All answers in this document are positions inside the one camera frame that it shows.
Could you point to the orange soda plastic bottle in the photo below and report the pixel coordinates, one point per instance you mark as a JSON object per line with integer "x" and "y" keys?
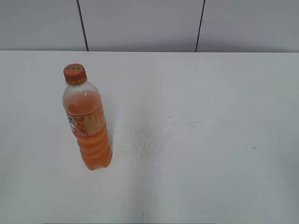
{"x": 83, "y": 105}

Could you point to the orange bottle cap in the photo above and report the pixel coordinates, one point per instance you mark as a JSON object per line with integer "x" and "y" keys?
{"x": 75, "y": 74}

